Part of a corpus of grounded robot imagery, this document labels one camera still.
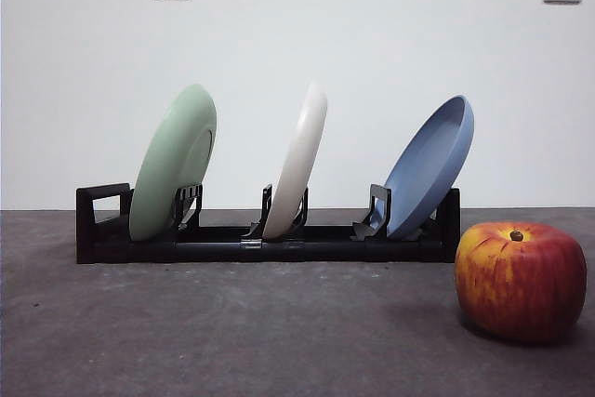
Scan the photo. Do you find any white plate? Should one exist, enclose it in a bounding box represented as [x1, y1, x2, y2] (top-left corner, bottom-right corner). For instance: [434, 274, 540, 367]
[261, 81, 329, 240]

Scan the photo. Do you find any red yellow apple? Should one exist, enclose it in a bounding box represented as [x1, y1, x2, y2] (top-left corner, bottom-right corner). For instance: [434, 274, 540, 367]
[454, 221, 588, 343]

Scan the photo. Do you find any blue plate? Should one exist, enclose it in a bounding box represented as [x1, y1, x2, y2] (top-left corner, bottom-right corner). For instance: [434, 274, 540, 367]
[385, 95, 476, 240]

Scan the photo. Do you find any black plate rack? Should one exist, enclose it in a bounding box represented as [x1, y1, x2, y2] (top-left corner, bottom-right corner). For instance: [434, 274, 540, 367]
[75, 182, 462, 265]

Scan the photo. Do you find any green plate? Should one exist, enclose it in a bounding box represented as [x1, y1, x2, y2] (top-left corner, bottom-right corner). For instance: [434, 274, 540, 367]
[128, 83, 218, 243]

